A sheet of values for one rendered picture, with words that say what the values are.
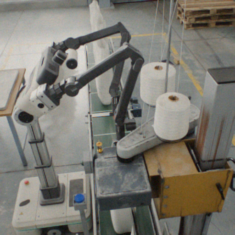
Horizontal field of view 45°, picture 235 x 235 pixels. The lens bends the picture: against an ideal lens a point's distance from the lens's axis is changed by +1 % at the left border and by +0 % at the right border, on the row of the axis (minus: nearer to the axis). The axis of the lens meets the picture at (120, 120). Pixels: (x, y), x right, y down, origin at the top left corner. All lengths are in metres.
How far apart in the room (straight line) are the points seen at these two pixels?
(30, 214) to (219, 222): 1.65
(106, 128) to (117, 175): 1.79
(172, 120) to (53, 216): 1.67
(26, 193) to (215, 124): 1.96
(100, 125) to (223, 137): 1.98
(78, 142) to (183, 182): 2.32
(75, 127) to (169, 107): 2.74
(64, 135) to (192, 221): 2.29
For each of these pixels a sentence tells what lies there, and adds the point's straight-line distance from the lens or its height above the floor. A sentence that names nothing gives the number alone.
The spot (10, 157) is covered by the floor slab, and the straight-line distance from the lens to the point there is 3.55.
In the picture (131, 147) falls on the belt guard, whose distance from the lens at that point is 1.29.
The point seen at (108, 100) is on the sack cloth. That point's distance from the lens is 3.40.
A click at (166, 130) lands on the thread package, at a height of 1.58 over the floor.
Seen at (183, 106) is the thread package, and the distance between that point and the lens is 1.09.
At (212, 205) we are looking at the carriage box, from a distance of 1.54.
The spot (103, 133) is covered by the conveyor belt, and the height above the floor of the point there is 0.38.
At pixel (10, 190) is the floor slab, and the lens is 3.19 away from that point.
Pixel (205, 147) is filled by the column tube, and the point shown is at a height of 1.43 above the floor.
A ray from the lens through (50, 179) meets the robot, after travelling 2.43.
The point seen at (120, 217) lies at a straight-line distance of 2.01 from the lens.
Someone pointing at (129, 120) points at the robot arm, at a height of 1.25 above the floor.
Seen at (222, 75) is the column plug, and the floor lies 1.76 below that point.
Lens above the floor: 2.30
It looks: 37 degrees down
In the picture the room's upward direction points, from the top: 3 degrees counter-clockwise
